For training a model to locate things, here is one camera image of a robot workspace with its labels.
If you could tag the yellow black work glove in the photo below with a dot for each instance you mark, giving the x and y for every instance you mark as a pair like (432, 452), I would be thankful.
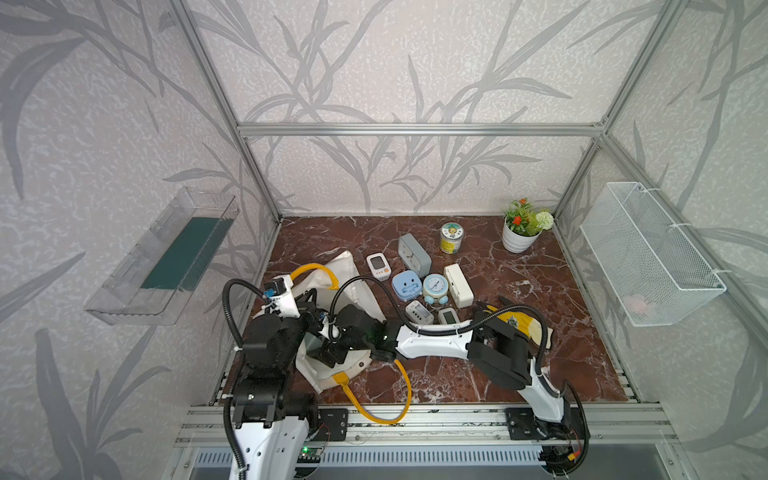
(522, 321)

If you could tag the white rectangular alarm clock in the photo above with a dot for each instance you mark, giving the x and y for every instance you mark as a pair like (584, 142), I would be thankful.
(459, 288)

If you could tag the white wire mesh basket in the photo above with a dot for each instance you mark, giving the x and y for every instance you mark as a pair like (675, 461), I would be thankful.
(654, 269)

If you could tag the small white button clock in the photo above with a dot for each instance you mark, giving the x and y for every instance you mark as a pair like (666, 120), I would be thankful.
(418, 314)

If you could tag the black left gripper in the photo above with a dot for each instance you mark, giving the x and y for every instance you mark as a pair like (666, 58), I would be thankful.
(308, 309)

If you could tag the white canvas bag yellow handles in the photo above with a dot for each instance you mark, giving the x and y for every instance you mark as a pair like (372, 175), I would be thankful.
(338, 286)

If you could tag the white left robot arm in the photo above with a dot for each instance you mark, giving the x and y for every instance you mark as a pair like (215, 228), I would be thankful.
(266, 423)

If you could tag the blue round alarm clock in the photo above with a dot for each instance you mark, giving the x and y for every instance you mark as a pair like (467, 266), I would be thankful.
(435, 289)

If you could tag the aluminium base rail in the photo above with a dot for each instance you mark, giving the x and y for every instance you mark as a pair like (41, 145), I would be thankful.
(488, 435)

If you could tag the white potted artificial plant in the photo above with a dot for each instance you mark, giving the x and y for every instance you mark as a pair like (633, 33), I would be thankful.
(523, 224)

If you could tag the white digital LCD clock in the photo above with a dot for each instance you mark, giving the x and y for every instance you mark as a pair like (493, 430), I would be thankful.
(448, 316)

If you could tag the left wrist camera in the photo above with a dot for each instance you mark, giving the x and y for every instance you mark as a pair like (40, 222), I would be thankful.
(279, 299)

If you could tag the grey square alarm clock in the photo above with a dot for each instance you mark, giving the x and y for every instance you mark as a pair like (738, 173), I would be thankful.
(414, 256)

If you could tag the light blue square clock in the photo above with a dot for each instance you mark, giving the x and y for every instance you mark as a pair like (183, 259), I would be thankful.
(407, 285)

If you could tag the aluminium cage frame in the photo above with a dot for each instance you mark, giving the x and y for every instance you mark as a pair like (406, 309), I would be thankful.
(599, 133)

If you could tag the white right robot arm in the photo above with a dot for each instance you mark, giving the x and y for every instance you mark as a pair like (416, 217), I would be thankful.
(508, 345)

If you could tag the clear plastic wall tray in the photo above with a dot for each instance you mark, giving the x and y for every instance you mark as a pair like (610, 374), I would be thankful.
(152, 285)

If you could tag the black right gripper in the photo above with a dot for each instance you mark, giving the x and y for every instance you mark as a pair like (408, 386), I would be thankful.
(324, 353)

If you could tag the white timer orange buttons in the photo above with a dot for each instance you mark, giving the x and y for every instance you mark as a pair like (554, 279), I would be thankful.
(379, 266)

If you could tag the green circuit board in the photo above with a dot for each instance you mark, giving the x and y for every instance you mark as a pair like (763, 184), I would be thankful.
(304, 455)

